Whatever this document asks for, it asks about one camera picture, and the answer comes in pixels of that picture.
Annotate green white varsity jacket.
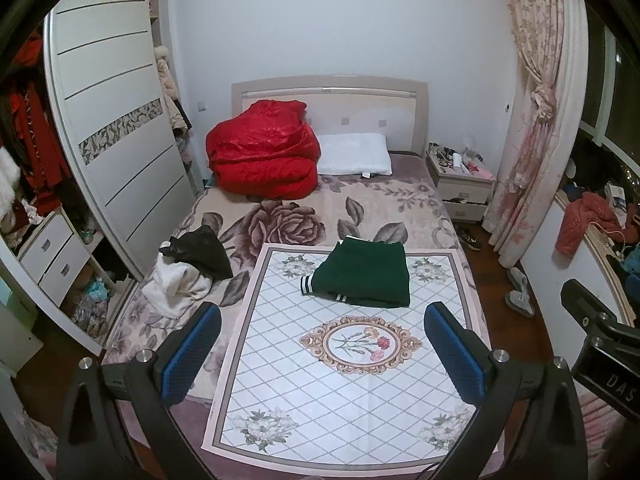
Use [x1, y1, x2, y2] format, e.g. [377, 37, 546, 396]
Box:
[299, 237, 411, 309]

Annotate red hanging clothes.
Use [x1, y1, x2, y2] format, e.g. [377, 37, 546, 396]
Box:
[8, 30, 72, 217]

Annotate grey slippers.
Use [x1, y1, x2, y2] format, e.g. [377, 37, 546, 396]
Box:
[504, 266, 535, 318]

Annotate cream fluffy garment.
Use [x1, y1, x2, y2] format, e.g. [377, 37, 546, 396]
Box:
[142, 252, 213, 320]

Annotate red garment on ledge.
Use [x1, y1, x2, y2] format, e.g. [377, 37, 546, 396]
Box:
[555, 192, 626, 259]

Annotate black garment on bed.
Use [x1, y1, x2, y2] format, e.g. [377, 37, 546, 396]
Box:
[160, 226, 233, 282]

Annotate white quilted floral mat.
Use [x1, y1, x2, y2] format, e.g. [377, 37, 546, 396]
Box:
[202, 244, 486, 478]

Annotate white bedside table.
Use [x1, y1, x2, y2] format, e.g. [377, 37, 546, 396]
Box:
[425, 143, 495, 223]

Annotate red folded duvet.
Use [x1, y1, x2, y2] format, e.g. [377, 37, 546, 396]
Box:
[205, 100, 321, 200]

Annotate white pillow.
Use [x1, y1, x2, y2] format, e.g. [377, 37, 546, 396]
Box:
[317, 133, 393, 177]

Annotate pink floral curtain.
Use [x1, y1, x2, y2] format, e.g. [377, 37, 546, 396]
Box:
[483, 0, 589, 269]

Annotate beige bed headboard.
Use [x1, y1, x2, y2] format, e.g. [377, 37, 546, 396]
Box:
[231, 75, 428, 156]

